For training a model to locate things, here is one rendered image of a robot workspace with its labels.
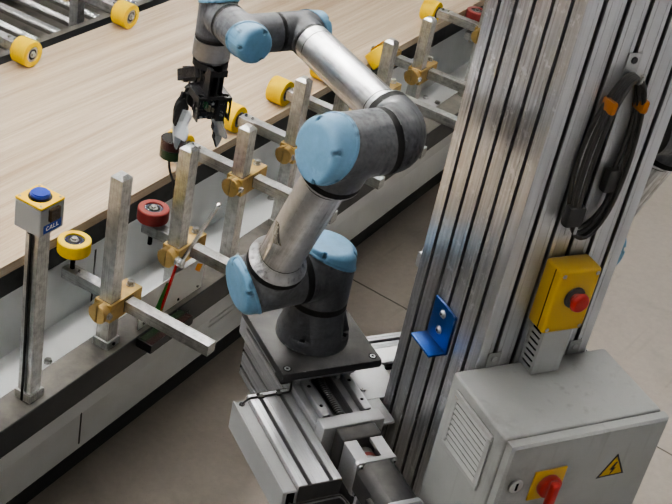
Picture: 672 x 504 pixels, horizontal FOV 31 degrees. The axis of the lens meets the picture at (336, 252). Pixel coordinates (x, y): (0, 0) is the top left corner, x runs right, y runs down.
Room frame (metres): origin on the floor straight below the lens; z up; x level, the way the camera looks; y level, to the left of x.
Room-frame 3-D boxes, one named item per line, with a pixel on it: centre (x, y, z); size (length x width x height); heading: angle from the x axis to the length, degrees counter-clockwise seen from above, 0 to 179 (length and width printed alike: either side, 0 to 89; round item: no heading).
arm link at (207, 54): (2.22, 0.32, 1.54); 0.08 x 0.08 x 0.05
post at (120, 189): (2.29, 0.49, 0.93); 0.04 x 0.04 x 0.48; 65
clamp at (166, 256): (2.54, 0.38, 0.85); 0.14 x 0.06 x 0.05; 155
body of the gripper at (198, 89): (2.21, 0.32, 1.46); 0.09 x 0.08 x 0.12; 31
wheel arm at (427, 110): (3.46, -0.06, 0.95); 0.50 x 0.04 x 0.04; 65
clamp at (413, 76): (3.68, -0.14, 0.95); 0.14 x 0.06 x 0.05; 155
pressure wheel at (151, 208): (2.60, 0.47, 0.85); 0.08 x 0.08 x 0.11
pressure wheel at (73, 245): (2.39, 0.61, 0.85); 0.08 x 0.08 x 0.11
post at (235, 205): (2.75, 0.28, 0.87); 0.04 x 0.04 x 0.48; 65
